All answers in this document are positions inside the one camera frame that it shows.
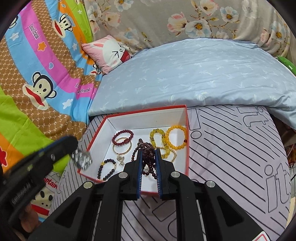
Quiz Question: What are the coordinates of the long dark garnet bead strand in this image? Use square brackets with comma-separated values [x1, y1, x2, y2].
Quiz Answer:
[132, 138, 157, 179]

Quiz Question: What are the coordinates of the thin gold bangle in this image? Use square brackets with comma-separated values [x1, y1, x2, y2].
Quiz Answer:
[112, 138, 132, 166]

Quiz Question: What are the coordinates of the yellow amber bead bracelet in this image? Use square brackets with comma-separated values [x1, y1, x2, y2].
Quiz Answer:
[164, 124, 188, 150]

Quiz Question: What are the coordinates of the silver metal watch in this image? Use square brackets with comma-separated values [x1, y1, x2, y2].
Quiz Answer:
[70, 149, 92, 170]

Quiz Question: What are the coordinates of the red white-lined jewelry box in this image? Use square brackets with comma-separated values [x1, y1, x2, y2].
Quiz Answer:
[77, 104, 190, 197]

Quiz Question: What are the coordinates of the person's left hand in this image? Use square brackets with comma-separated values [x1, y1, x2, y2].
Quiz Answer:
[19, 203, 41, 233]

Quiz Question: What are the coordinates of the colourful monkey cartoon bedsheet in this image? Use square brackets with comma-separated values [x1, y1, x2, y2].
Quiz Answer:
[0, 0, 103, 223]

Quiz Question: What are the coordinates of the light blue quilt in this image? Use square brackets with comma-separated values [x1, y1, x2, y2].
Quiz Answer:
[88, 39, 295, 128]

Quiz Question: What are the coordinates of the pink rabbit cushion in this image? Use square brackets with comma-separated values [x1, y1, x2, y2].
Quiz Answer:
[81, 35, 132, 74]

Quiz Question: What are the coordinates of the grey floral blanket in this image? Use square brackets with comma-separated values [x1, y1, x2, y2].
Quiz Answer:
[84, 0, 294, 56]

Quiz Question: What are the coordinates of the green plush toy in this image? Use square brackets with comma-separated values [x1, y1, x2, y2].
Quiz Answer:
[277, 56, 296, 75]

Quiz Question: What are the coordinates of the gold chain bracelet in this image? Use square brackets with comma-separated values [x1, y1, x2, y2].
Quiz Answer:
[159, 143, 178, 163]

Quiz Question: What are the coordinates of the translucent yellow bead bracelet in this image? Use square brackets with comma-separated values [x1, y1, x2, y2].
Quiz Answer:
[149, 128, 171, 159]

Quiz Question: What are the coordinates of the dark red bead bracelet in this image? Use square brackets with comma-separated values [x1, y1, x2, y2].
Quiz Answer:
[111, 129, 135, 147]

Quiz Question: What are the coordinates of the dark bead gold-accent bracelet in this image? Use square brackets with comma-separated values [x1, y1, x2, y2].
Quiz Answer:
[97, 158, 117, 182]

